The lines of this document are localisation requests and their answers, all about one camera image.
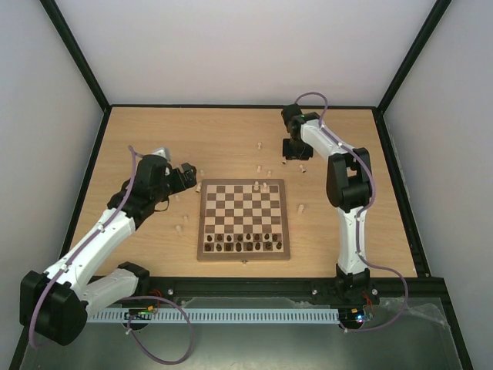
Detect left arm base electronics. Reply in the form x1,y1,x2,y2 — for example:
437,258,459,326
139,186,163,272
125,300,161,331

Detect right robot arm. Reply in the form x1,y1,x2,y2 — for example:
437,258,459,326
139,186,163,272
280,103,374,303

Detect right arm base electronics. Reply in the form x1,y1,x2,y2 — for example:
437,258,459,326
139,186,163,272
338,294,380,331

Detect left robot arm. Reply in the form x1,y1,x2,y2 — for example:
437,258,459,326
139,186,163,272
19,149,197,348

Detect wooden chess board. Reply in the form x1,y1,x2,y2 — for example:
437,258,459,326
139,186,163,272
197,178,290,262

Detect dark pieces back row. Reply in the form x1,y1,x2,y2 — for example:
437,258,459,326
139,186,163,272
203,233,283,243

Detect dark pieces row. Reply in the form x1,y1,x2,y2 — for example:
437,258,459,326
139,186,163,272
203,233,283,243
203,242,284,253

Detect dark pieces front row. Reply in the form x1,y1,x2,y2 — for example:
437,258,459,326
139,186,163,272
203,242,284,253

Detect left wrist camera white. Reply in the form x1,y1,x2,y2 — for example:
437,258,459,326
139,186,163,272
151,147,171,162

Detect black aluminium frame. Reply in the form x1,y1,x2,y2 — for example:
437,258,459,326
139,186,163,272
7,0,475,370

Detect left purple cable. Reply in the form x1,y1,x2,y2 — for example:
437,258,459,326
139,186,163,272
29,145,195,365

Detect grey slotted cable duct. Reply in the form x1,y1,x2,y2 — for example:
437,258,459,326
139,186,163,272
88,308,339,325

